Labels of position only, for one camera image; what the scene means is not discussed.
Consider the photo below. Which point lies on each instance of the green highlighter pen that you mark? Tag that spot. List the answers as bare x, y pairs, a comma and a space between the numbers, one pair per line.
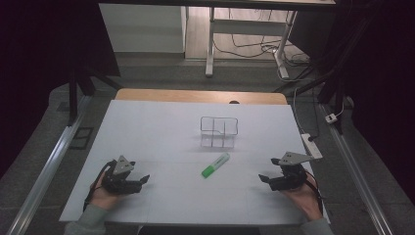
215, 165

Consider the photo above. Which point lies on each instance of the clear plastic organizer box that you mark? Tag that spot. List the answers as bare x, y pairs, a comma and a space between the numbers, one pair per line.
218, 132

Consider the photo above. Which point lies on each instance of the person's left hand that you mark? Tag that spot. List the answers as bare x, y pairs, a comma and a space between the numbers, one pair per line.
104, 197

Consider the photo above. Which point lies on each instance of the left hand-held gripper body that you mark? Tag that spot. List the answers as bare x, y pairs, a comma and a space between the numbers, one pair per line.
121, 167

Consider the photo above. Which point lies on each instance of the white cabinet panel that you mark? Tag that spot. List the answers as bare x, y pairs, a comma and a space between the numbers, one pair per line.
143, 27

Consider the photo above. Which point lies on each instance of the white power strip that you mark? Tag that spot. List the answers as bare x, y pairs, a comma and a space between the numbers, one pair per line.
311, 146

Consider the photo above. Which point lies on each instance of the aluminium rail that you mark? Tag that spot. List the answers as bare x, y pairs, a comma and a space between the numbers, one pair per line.
355, 182
42, 176

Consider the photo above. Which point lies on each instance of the white table cover sheet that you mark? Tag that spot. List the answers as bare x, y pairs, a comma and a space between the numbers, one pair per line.
182, 182

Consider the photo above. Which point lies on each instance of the black floor frame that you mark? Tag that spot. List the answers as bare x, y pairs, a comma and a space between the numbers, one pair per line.
81, 138

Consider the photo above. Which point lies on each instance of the small white plug adapter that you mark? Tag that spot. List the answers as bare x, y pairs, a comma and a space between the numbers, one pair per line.
331, 118

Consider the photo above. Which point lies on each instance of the white desk frame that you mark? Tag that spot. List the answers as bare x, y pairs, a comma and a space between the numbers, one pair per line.
248, 27

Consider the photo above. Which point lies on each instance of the black tripod stand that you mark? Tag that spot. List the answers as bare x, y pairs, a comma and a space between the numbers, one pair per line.
85, 83
329, 81

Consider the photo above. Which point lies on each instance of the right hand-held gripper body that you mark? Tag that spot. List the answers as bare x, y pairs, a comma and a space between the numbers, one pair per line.
289, 178

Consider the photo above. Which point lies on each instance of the person's right hand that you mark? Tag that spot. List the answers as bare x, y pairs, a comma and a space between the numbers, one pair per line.
305, 200

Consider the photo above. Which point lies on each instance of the dark curtain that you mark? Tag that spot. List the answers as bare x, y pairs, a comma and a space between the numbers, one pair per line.
42, 52
381, 81

